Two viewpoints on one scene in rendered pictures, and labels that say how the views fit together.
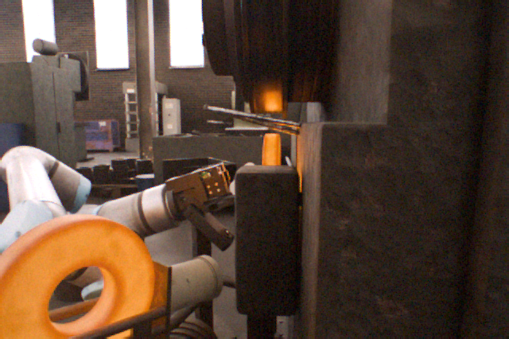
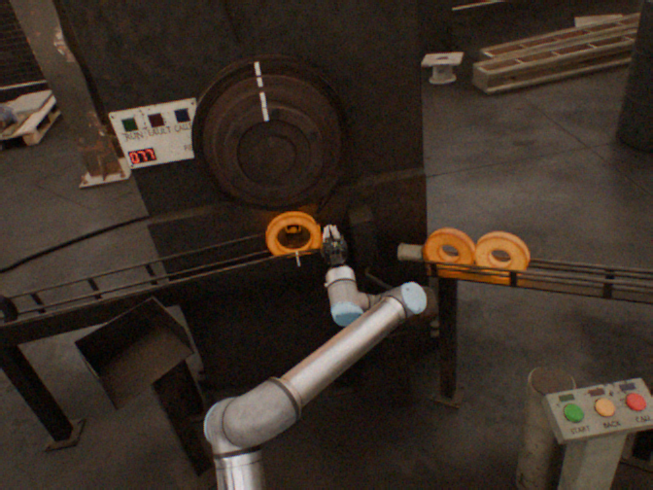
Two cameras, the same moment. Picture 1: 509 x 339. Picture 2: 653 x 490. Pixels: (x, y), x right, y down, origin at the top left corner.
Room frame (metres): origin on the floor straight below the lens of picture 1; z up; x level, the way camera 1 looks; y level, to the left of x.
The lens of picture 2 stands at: (0.82, 1.44, 1.72)
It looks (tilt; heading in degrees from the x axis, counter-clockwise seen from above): 35 degrees down; 265
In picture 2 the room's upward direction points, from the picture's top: 10 degrees counter-clockwise
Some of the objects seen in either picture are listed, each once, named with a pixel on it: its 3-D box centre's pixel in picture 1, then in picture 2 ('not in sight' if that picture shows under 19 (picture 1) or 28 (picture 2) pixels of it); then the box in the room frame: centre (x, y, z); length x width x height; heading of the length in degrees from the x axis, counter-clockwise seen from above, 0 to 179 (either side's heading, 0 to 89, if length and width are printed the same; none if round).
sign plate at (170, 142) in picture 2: not in sight; (161, 134); (1.11, -0.16, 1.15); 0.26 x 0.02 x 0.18; 176
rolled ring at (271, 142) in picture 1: (272, 174); (293, 236); (0.78, -0.03, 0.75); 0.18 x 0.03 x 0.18; 175
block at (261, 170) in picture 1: (269, 239); (362, 241); (0.55, -0.02, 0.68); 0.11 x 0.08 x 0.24; 86
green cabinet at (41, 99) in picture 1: (40, 134); not in sight; (3.88, 2.49, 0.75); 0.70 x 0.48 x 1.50; 176
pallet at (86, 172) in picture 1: (127, 174); not in sight; (4.31, 1.65, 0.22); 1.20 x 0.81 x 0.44; 91
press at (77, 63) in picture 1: (60, 101); not in sight; (7.73, 4.41, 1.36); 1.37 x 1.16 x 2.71; 76
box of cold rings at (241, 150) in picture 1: (213, 168); not in sight; (3.57, 0.45, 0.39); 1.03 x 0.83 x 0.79; 90
